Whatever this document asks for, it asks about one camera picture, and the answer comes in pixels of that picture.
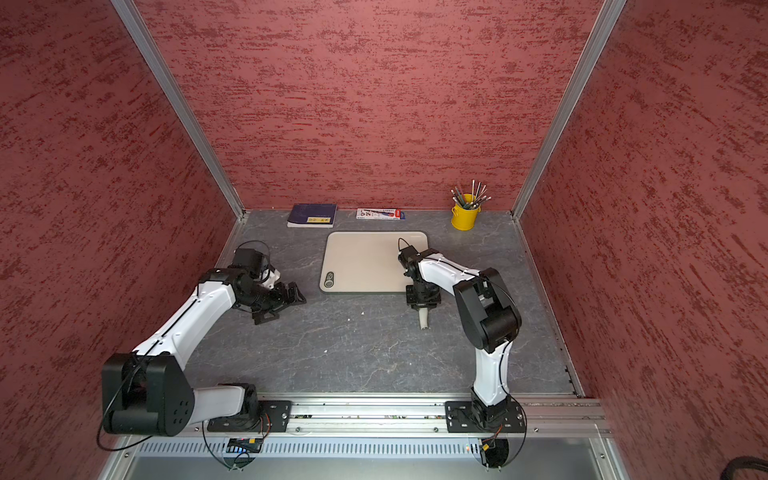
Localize left corner aluminium post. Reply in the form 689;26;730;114
111;0;246;221

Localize yellow pencil cup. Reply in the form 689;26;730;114
451;194;481;231

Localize dark blue notebook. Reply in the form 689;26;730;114
287;203;337;228

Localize white red blue box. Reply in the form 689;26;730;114
356;208;405;220

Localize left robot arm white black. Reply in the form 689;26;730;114
100;246;306;437

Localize aluminium front rail frame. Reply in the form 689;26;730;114
101;393;628;479

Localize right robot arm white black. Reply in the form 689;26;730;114
398;244;522;429

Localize bundle of pencils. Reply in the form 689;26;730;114
450;180;492;211

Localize right corner aluminium post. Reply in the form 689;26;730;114
511;0;626;224

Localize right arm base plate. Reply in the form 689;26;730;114
444;399;527;434

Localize corner aluminium post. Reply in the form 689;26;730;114
111;0;246;221
511;0;626;224

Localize knife with cream handle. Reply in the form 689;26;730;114
417;308;429;330

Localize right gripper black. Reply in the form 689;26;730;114
407;278;442;310

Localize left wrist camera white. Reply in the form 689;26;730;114
260;268;280;290

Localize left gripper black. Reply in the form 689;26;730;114
238;282;306;323

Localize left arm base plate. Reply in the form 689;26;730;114
207;400;293;434

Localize beige cutting board green rim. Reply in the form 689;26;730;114
319;231;428;294

